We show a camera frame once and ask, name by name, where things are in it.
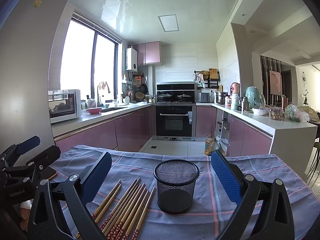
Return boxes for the blue plaid tablecloth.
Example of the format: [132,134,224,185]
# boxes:
[53,145,319,239]

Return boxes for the white microwave oven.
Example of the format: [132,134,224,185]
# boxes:
[48,89,81,124]

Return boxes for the pink bowl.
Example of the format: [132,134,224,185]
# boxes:
[87,107,102,115]

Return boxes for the yellow oil bottle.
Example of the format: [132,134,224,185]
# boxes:
[204,134,214,156]

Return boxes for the black mesh pen holder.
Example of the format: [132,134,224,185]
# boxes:
[153,159,200,215]

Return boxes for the mint green appliance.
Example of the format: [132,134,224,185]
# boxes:
[245,86,266,108]

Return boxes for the steel stock pot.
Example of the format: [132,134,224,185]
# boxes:
[215,91,228,105]

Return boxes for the black built-in oven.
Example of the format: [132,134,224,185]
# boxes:
[156,105,193,137]

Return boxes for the left black wok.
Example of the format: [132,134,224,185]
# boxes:
[157,92,172,102]

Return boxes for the black wok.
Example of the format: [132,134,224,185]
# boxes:
[157,92,172,102]
[177,93,193,102]

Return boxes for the silver toaster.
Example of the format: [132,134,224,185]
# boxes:
[199,92,210,103]

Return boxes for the white water heater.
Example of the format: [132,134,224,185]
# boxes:
[126,48,138,72]

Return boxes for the black range hood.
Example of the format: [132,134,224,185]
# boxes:
[156,82,196,96]

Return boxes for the right black wok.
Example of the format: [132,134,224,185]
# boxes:
[177,93,193,102]

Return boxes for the pink upper cabinet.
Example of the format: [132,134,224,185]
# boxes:
[133,41,161,66]

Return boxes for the black wall rack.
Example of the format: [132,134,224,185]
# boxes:
[194,68,220,90]

